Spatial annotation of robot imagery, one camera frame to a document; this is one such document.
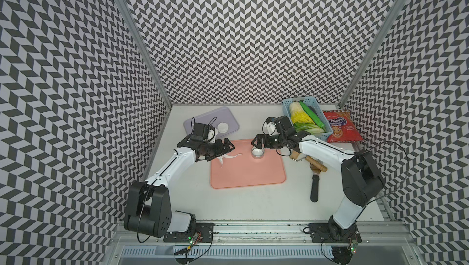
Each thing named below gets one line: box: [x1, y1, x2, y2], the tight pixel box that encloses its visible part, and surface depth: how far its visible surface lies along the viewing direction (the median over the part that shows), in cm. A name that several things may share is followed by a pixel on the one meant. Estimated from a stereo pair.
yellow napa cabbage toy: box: [289, 101, 316, 125], surface depth 104 cm
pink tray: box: [210, 139, 287, 190], surface depth 93 cm
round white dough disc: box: [216, 122, 230, 134], surface depth 107 cm
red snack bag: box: [323, 110, 364, 144], surface depth 103 cm
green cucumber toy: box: [299, 100, 326, 129], surface depth 107 cm
